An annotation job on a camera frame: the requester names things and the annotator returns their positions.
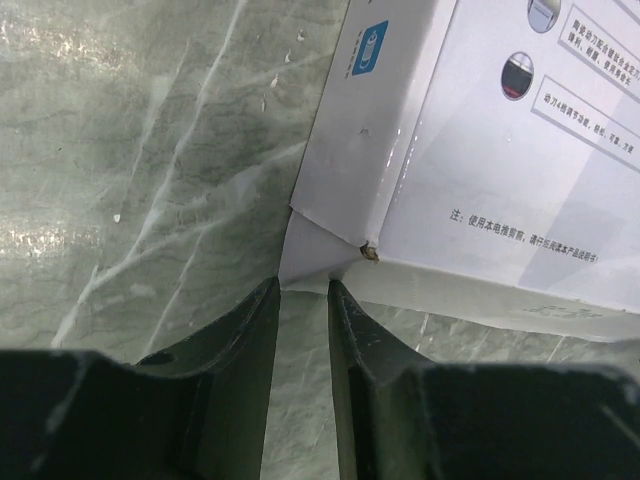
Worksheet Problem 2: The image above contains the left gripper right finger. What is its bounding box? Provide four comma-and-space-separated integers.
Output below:
327, 280, 430, 479

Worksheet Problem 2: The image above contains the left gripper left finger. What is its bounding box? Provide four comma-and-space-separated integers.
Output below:
137, 278, 279, 479

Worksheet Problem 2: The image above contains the white cardboard clipper box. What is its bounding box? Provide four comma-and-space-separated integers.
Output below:
279, 0, 639, 342

